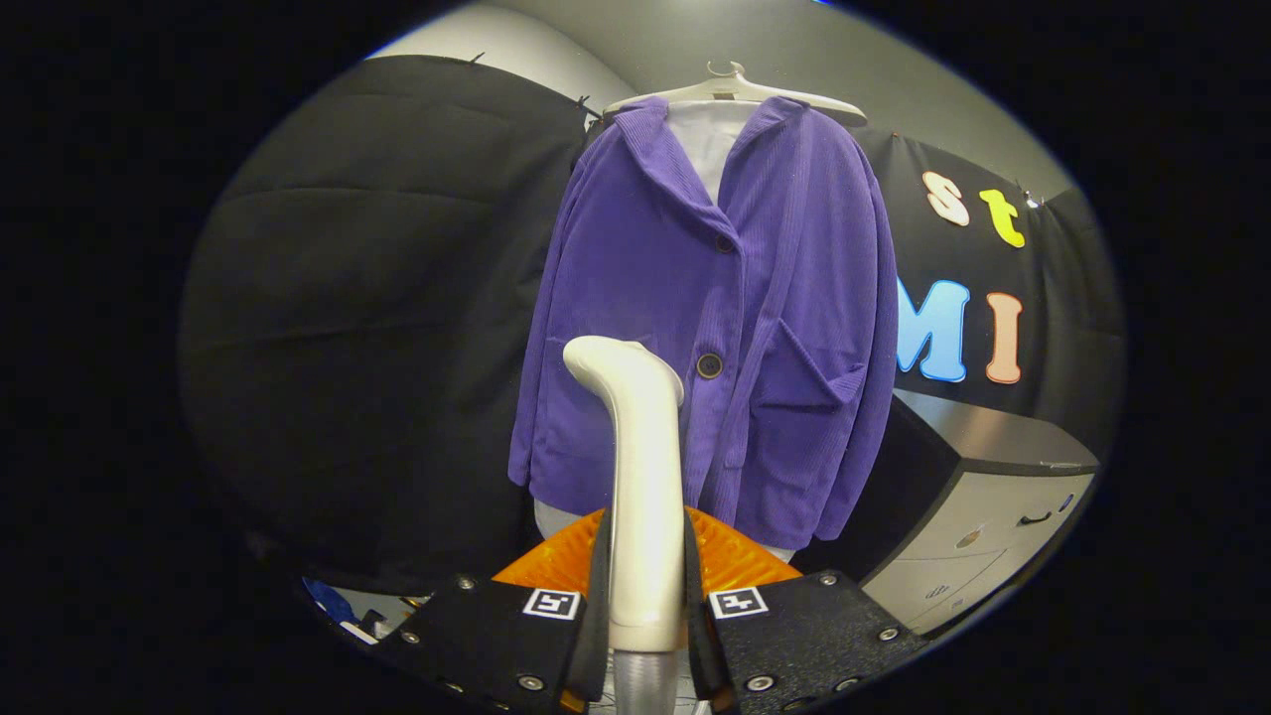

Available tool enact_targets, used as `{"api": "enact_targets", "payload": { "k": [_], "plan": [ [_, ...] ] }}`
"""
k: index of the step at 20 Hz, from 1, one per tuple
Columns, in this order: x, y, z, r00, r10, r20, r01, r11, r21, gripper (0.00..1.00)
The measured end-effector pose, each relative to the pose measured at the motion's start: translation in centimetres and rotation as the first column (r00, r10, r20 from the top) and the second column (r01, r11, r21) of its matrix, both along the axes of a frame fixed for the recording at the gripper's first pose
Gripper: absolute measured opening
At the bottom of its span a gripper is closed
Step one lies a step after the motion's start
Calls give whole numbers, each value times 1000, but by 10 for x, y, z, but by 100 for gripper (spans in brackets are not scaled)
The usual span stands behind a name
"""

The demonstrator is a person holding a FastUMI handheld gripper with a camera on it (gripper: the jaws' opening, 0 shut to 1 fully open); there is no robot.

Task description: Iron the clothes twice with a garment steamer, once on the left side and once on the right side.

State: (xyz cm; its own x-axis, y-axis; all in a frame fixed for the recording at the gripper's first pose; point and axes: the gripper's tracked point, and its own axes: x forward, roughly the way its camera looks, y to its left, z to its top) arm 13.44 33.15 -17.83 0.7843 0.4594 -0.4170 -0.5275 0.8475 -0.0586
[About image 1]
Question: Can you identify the grey cabinet with dark top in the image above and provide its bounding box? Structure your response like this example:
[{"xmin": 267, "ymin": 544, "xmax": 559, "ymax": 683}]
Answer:
[{"xmin": 794, "ymin": 387, "xmax": 1101, "ymax": 637}]

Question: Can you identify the white garment steamer with hose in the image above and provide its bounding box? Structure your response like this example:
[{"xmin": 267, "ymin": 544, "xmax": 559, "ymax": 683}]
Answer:
[{"xmin": 562, "ymin": 336, "xmax": 686, "ymax": 715}]

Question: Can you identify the blue object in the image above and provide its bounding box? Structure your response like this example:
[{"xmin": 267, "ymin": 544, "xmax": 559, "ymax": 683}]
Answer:
[{"xmin": 304, "ymin": 579, "xmax": 360, "ymax": 627}]

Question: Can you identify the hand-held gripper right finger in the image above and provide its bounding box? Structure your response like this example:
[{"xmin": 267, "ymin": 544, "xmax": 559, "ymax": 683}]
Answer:
[{"xmin": 683, "ymin": 506, "xmax": 929, "ymax": 715}]

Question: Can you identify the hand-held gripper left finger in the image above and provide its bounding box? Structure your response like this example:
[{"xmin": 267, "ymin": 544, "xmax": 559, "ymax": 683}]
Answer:
[{"xmin": 397, "ymin": 508, "xmax": 613, "ymax": 715}]

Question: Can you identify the white clothes hanger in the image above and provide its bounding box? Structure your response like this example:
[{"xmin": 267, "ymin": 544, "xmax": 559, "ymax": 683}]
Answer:
[{"xmin": 603, "ymin": 62, "xmax": 868, "ymax": 125}]

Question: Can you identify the purple corduroy jacket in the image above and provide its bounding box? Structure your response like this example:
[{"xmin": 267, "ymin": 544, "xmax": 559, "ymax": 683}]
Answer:
[{"xmin": 508, "ymin": 95, "xmax": 900, "ymax": 552}]

